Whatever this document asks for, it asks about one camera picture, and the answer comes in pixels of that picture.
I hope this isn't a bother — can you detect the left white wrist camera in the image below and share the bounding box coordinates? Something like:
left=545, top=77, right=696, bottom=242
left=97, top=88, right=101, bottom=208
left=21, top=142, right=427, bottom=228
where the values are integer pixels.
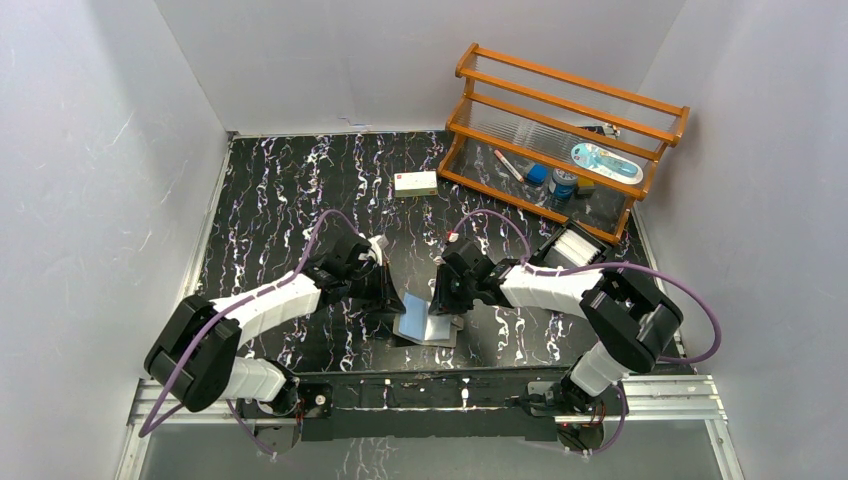
left=368, top=235, right=389, bottom=265

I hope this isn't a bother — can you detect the white marker pen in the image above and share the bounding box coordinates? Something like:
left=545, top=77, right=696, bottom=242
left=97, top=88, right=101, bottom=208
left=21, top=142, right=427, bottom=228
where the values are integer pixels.
left=494, top=149, right=525, bottom=183

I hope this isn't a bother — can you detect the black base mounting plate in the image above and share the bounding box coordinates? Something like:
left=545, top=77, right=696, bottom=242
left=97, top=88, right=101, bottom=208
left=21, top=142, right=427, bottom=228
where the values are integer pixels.
left=291, top=367, right=598, bottom=444

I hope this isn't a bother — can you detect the orange wooden shelf rack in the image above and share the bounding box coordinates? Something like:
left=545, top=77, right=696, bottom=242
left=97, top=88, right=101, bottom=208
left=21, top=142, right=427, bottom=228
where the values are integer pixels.
left=437, top=43, right=691, bottom=243

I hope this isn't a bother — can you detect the yellow black small block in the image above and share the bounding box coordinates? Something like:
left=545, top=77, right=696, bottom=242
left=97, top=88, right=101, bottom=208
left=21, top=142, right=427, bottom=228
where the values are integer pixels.
left=575, top=177, right=596, bottom=198

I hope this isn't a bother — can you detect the purple cable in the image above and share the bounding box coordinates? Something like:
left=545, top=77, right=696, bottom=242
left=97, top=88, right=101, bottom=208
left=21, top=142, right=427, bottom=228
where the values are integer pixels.
left=137, top=209, right=362, bottom=439
left=449, top=209, right=723, bottom=366

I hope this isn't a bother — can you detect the blister pack blue tool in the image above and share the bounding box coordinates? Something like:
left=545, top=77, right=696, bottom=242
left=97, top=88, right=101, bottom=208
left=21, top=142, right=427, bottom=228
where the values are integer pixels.
left=571, top=143, right=644, bottom=185

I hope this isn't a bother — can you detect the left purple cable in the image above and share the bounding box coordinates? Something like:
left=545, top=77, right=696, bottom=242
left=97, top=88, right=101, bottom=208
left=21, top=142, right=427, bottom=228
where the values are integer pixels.
left=137, top=209, right=362, bottom=439

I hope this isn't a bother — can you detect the white small cardboard box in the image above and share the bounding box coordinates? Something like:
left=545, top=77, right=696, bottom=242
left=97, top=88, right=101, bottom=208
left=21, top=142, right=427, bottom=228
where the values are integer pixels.
left=393, top=171, right=438, bottom=198

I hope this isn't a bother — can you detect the blue small block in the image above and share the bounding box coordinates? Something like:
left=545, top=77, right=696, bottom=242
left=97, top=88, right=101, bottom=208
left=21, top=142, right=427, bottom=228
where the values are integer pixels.
left=524, top=163, right=549, bottom=186

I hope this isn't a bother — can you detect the black card tray box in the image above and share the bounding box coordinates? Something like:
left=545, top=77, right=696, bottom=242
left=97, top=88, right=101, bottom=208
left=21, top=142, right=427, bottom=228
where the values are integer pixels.
left=529, top=221, right=611, bottom=269

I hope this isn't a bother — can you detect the grey card holder wallet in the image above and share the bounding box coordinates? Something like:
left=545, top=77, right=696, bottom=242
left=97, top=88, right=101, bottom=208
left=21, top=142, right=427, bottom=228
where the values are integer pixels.
left=393, top=293, right=465, bottom=348

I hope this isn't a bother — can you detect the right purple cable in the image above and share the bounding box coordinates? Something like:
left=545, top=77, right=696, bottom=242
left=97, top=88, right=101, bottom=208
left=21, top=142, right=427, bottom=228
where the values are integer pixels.
left=449, top=209, right=723, bottom=366

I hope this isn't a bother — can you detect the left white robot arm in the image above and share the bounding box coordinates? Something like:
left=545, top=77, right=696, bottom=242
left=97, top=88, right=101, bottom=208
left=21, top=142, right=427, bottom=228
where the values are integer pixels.
left=143, top=234, right=405, bottom=416

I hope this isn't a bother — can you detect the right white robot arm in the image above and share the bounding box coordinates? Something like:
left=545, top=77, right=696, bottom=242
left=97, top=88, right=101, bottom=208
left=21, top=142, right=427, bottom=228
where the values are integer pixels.
left=429, top=239, right=683, bottom=417

